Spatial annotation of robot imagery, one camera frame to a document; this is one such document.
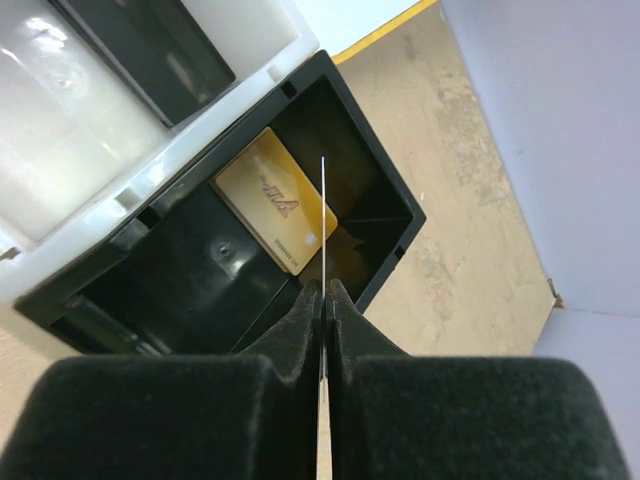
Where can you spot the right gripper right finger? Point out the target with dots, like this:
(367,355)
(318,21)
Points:
(398,416)

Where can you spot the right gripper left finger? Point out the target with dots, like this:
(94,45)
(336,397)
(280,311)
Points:
(249,415)

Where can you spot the black white three-bin organizer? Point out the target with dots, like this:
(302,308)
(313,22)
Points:
(112,238)

